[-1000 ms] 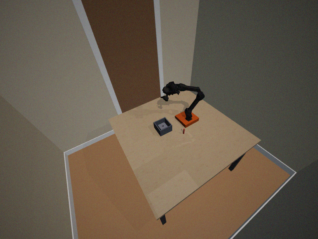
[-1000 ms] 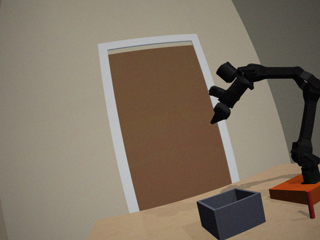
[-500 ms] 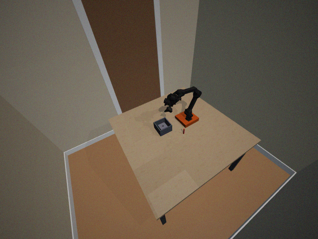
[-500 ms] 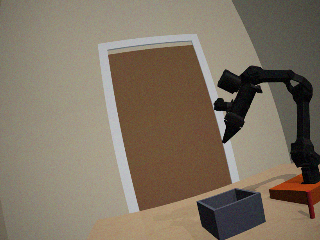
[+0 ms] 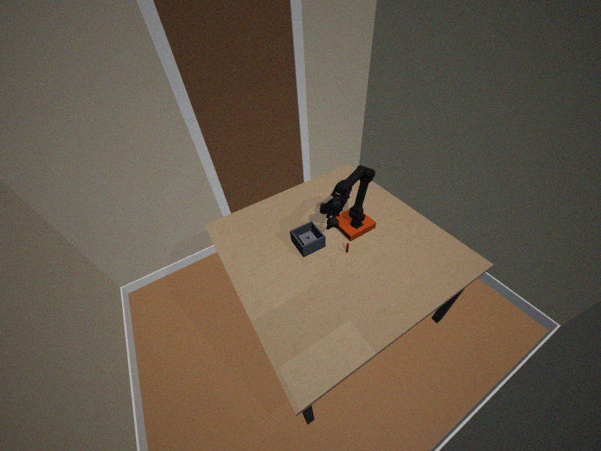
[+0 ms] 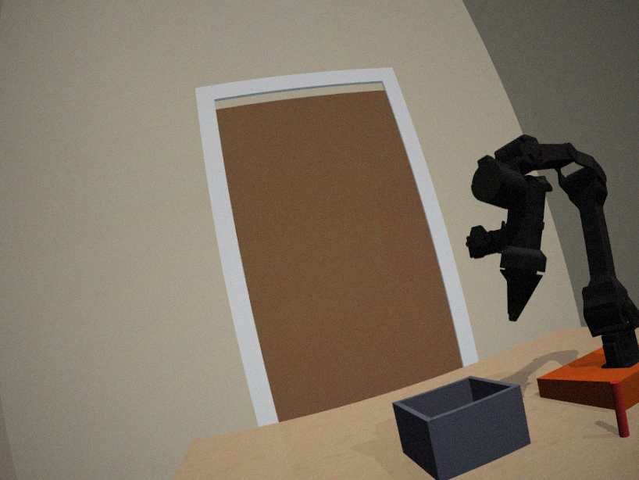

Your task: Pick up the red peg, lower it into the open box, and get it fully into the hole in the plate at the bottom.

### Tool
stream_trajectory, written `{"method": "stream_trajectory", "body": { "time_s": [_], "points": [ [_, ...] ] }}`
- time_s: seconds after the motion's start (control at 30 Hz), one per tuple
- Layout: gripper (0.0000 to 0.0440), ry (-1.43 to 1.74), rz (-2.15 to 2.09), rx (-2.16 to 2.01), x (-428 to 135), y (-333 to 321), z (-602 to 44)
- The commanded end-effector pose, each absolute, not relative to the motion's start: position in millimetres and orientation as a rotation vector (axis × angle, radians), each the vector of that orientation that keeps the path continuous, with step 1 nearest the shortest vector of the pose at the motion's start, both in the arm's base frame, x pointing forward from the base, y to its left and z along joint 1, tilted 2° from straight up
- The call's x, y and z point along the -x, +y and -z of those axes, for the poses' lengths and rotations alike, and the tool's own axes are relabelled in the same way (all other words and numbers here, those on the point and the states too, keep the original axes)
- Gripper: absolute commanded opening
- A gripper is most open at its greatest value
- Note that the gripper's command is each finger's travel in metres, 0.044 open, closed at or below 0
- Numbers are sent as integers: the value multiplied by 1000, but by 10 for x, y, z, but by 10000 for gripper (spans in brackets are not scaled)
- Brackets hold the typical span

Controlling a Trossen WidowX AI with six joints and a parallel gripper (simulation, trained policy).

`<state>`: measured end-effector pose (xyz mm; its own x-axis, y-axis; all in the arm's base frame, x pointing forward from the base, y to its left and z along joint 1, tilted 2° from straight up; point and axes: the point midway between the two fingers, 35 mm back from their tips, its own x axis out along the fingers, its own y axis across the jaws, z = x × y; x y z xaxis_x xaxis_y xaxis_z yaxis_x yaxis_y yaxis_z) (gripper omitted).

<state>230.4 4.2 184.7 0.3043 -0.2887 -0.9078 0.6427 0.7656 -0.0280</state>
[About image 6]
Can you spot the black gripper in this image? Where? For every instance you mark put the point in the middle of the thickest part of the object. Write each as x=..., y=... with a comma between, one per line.
x=522, y=259

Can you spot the dark red peg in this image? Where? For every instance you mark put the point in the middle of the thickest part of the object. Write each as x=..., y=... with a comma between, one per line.
x=620, y=409

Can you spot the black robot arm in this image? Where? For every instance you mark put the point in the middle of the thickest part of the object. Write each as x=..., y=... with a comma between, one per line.
x=502, y=182

